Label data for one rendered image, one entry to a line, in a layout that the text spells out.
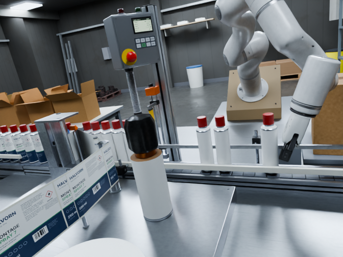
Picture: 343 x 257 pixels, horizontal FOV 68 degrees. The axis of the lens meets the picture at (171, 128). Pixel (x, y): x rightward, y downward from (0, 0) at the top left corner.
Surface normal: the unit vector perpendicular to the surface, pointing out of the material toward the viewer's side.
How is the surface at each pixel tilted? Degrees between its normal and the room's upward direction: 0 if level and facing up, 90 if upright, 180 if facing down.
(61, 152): 90
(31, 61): 90
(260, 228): 0
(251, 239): 0
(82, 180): 90
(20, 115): 90
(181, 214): 0
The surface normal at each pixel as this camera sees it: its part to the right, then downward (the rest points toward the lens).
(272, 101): -0.37, -0.45
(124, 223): -0.16, -0.94
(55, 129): 0.91, -0.03
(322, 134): -0.43, 0.34
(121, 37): 0.53, 0.17
